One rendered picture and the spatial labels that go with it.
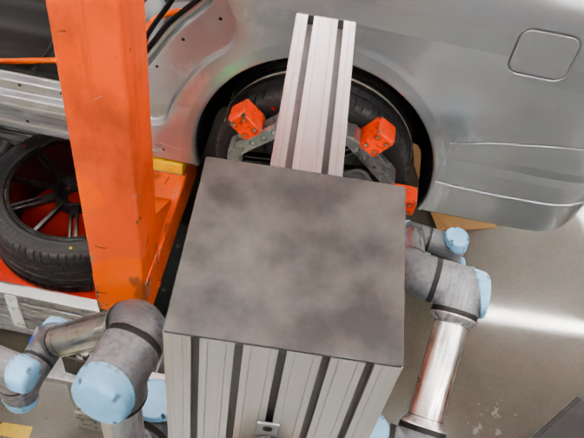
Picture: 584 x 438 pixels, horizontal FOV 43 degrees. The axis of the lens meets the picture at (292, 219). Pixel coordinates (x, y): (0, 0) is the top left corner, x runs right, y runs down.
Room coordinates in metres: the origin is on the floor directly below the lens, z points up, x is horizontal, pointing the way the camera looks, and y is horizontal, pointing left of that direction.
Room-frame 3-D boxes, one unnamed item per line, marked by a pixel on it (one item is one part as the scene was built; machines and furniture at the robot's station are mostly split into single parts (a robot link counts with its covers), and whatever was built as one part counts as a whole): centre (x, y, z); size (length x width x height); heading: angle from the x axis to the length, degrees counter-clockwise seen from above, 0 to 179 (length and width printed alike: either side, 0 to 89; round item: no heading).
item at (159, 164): (1.82, 0.47, 0.71); 0.14 x 0.14 x 0.05; 88
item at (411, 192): (1.67, -0.35, 0.85); 0.09 x 0.08 x 0.07; 88
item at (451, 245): (1.43, -0.47, 0.95); 0.11 x 0.08 x 0.11; 81
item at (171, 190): (1.65, 0.48, 0.69); 0.52 x 0.17 x 0.35; 178
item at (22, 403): (0.69, 0.53, 1.12); 0.11 x 0.08 x 0.11; 167
